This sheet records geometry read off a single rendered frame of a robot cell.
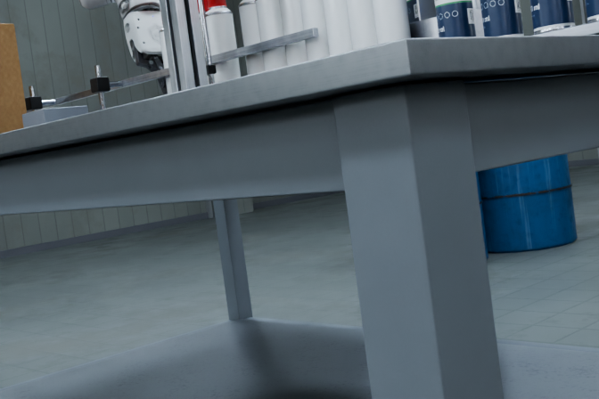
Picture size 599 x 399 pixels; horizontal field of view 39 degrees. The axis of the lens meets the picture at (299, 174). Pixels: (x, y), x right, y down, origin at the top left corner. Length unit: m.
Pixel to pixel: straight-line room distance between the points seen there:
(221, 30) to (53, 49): 8.63
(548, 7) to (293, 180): 0.62
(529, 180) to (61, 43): 6.49
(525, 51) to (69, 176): 0.47
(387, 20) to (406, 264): 0.81
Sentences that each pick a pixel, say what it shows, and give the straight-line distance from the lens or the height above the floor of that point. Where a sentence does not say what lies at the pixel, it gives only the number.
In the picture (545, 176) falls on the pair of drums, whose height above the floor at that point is 0.41.
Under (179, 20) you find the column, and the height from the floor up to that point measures 1.01.
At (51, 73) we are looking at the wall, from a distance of 10.10.
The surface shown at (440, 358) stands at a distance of 0.52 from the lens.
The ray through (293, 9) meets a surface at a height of 1.01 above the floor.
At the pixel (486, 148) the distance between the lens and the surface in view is 0.57.
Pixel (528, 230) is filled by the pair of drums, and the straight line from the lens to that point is 5.10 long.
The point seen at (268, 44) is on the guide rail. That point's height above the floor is 0.95.
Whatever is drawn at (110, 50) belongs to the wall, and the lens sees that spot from 10.54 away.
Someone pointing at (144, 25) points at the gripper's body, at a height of 1.06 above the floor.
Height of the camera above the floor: 0.78
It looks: 2 degrees down
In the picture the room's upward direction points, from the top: 8 degrees counter-clockwise
